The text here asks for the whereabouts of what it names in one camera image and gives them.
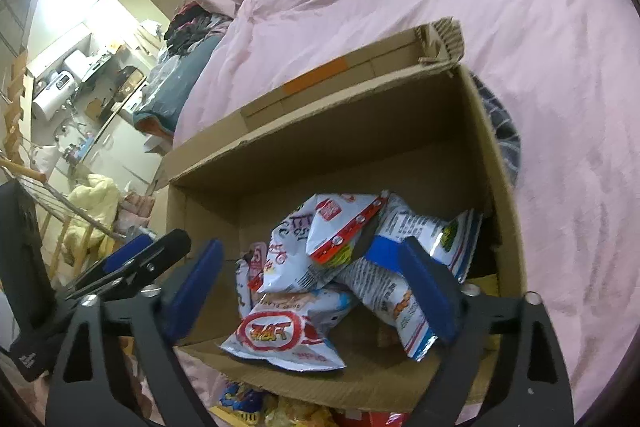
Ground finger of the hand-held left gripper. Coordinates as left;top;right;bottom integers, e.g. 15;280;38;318
60;232;160;298
82;228;192;298

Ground pink blanket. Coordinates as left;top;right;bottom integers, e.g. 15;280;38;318
172;0;633;427

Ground pile of dark clothes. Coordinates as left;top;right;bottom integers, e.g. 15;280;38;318
165;0;231;52

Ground white blue orange snack bag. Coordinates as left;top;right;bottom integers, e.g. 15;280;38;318
340;193;485;362

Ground white bag red characters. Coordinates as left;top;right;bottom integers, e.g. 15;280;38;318
260;202;326;294

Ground white bag red striped edge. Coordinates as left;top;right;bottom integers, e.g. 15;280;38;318
306;192;391;269

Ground pink red snack pouch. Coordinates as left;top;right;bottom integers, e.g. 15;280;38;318
235;241;271;320

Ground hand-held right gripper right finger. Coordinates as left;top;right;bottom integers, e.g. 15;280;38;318
397;237;573;427

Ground white water heater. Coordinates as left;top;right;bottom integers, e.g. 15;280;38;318
32;72;78;120

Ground dark grey cloth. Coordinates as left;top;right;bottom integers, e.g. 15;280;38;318
470;74;523;185

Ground blue jeans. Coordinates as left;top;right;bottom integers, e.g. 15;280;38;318
132;37;221;132

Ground red snack bag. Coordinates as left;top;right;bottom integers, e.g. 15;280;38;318
332;409;416;427

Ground brown cardboard box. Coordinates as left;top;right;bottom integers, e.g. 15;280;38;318
159;19;528;413

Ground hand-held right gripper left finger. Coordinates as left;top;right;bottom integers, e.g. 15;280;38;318
45;238;226;427

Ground yellow chip bag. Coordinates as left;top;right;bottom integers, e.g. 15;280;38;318
260;394;336;427

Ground pale yellow quilt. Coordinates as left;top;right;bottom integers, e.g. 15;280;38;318
65;174;121;258

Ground white bag with red oval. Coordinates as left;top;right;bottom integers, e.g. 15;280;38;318
219;289;361;373

